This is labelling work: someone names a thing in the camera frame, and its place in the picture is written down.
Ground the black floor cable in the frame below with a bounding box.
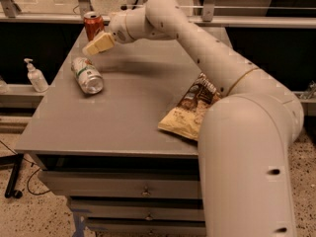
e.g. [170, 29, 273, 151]
[0, 140, 51, 197]

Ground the sea salt chips bag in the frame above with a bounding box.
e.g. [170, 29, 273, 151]
[158, 73, 221, 140]

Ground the white green soda can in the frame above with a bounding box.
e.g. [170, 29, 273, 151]
[71, 57, 104, 95]

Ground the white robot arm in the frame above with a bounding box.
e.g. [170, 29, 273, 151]
[83, 0, 304, 237]

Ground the metal window rail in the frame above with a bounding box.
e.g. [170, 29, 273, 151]
[0, 0, 316, 29]

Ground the white pump sanitizer bottle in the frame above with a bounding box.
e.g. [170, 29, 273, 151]
[24, 58, 48, 92]

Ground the grey drawer cabinet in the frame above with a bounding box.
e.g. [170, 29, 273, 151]
[16, 39, 205, 237]

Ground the black stand leg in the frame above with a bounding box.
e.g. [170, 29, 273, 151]
[0, 154, 23, 198]

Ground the red coke can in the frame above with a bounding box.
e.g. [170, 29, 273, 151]
[84, 11, 105, 40]

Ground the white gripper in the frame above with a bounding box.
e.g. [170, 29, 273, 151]
[82, 12, 129, 56]

